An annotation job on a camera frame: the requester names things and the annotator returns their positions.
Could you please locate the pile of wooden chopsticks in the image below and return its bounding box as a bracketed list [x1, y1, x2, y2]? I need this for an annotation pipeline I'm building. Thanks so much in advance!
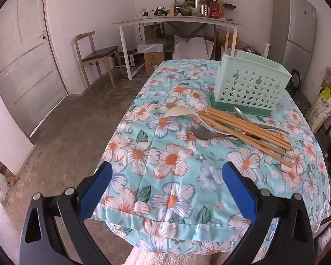
[199, 106, 298, 168]

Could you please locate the metal spoon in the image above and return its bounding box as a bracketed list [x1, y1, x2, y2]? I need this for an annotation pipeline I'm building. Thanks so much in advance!
[190, 124, 238, 141]
[233, 106, 290, 135]

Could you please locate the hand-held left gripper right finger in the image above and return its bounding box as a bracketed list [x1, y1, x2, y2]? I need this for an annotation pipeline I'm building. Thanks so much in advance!
[222, 161, 315, 265]

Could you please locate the white panel door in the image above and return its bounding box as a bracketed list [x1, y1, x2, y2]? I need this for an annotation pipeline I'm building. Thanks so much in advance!
[0, 0, 68, 144]

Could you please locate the fluffy white cloth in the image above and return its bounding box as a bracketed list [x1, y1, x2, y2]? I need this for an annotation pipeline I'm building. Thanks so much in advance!
[125, 247, 218, 265]

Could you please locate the black charger device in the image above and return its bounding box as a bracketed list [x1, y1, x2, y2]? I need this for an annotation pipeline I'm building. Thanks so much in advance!
[150, 6, 167, 17]

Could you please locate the yellow plastic bag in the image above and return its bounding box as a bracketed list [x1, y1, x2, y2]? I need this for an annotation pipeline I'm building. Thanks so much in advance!
[221, 32, 240, 56]

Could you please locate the white plastic rice spoon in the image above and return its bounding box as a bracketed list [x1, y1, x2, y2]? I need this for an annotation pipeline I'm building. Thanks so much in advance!
[191, 115, 232, 137]
[164, 106, 210, 120]

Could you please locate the yellow-green rice bag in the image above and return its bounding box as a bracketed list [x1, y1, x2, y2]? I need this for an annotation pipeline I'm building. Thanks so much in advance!
[306, 87, 331, 131]

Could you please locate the white metal-frame table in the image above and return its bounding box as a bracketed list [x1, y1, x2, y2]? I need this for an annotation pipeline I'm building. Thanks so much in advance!
[113, 15, 243, 80]

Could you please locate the wooden chair with dark seat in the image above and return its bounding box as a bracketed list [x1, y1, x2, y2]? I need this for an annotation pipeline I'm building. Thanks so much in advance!
[74, 31, 124, 90]

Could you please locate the green perforated utensil basket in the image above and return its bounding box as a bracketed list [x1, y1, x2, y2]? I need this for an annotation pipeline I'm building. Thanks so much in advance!
[210, 50, 292, 116]

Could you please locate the small white framed appliance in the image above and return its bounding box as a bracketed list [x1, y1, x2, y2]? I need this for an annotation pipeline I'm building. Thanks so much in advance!
[114, 52, 144, 68]

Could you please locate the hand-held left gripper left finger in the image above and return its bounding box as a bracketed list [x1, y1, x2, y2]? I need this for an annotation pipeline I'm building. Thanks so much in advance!
[19, 161, 113, 265]

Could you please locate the white lidded box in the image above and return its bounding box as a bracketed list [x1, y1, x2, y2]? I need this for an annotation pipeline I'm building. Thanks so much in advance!
[137, 39, 166, 53]

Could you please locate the small brown cardboard box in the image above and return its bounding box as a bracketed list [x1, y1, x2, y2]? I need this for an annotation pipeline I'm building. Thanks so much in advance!
[143, 51, 166, 76]

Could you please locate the cola bottle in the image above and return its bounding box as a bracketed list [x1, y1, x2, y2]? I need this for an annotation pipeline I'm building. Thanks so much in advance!
[210, 0, 220, 19]

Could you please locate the silver refrigerator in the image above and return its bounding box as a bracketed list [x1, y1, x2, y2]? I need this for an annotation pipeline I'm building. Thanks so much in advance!
[270, 0, 317, 75]

